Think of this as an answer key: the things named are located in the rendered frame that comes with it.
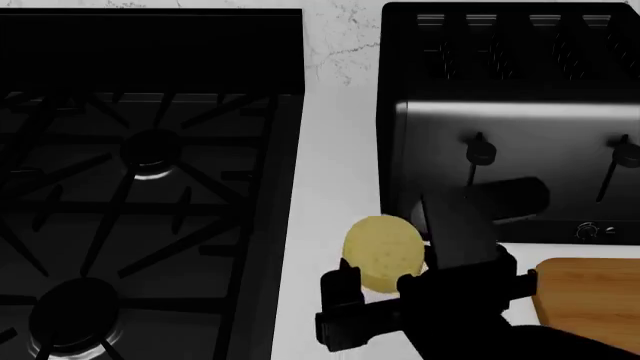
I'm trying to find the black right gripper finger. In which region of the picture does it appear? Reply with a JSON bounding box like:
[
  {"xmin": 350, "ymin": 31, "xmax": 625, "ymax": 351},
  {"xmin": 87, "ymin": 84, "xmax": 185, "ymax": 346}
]
[
  {"xmin": 319, "ymin": 257, "xmax": 366, "ymax": 313},
  {"xmin": 493, "ymin": 242, "xmax": 519, "ymax": 281}
]

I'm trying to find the round toaster dial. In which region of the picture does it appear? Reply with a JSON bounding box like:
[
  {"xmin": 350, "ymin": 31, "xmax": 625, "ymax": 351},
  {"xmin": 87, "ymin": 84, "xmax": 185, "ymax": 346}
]
[{"xmin": 574, "ymin": 221, "xmax": 600, "ymax": 241}]

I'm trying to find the black gas cooktop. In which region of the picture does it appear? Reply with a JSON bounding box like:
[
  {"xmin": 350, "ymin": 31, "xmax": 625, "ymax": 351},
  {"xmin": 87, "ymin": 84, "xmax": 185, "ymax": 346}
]
[{"xmin": 0, "ymin": 7, "xmax": 306, "ymax": 360}]

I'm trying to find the wooden cutting board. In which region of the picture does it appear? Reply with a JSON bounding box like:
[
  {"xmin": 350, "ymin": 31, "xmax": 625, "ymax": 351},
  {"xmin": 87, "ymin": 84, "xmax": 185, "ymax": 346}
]
[{"xmin": 528, "ymin": 256, "xmax": 640, "ymax": 341}]

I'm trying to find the black toaster lever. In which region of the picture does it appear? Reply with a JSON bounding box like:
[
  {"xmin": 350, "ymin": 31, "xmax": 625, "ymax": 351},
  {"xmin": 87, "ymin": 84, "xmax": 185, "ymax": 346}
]
[
  {"xmin": 606, "ymin": 133, "xmax": 640, "ymax": 169},
  {"xmin": 464, "ymin": 131, "xmax": 499, "ymax": 167}
]

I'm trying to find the black four-slot toaster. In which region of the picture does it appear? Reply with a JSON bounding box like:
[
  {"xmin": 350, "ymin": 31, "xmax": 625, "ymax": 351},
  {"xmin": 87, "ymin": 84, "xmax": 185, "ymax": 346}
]
[{"xmin": 375, "ymin": 0, "xmax": 640, "ymax": 246}]

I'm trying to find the round black gas burner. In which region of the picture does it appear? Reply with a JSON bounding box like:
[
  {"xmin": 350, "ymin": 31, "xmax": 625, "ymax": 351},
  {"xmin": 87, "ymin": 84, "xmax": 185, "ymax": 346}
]
[
  {"xmin": 26, "ymin": 276, "xmax": 124, "ymax": 360},
  {"xmin": 118, "ymin": 128, "xmax": 184, "ymax": 182}
]

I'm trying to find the black cast iron grate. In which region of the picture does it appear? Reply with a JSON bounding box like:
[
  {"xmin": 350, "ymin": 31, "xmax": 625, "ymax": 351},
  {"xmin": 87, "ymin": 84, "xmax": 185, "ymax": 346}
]
[{"xmin": 0, "ymin": 92, "xmax": 279, "ymax": 360}]

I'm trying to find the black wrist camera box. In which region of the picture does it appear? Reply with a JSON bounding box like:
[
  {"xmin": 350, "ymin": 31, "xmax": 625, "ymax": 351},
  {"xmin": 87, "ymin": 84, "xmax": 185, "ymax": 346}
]
[{"xmin": 410, "ymin": 175, "xmax": 551, "ymax": 272}]

